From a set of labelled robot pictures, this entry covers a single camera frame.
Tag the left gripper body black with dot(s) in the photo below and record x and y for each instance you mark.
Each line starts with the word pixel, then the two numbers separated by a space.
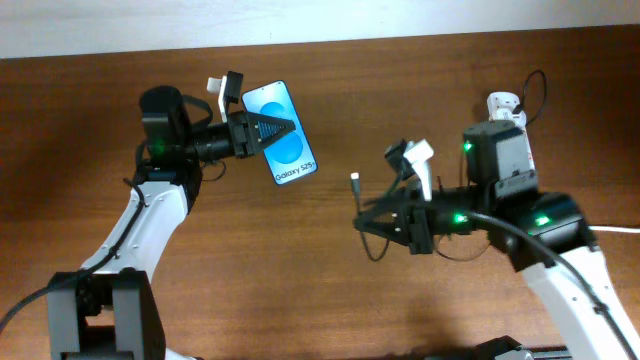
pixel 220 139

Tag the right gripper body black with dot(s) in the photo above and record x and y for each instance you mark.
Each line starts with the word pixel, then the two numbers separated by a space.
pixel 418 226

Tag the blue Galaxy smartphone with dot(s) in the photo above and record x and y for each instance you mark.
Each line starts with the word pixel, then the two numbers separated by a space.
pixel 290 158

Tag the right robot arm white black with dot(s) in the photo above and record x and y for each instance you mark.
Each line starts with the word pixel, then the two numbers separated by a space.
pixel 544 234

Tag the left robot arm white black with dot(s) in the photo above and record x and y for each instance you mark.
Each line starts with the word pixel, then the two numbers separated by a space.
pixel 106 309

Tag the white charger adapter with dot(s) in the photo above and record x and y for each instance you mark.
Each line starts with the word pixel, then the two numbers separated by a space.
pixel 519 119

